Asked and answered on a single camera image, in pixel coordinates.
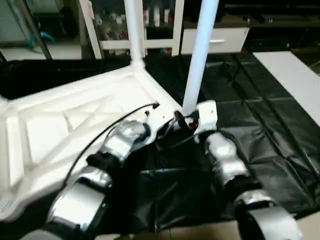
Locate black work mat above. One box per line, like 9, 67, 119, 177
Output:
0, 50, 320, 236

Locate white glass-door cabinet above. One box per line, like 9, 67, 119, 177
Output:
79, 0, 185, 59

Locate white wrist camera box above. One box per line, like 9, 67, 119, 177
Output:
192, 99, 219, 139
144, 104, 184, 139

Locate white flat board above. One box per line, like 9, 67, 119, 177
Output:
252, 50, 320, 127

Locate blue floor stand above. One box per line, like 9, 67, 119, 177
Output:
29, 30, 58, 52

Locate white drawer unit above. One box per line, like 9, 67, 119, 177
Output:
179, 26, 251, 55

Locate dark low sideboard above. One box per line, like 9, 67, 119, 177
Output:
220, 2, 320, 52

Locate white plastic table leg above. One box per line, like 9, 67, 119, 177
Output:
0, 95, 12, 115
180, 0, 221, 119
123, 0, 147, 72

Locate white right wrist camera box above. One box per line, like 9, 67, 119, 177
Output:
192, 99, 219, 139

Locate white plastic table top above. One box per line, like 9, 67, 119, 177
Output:
0, 62, 192, 224

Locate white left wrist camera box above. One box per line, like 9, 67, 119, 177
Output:
144, 104, 184, 139

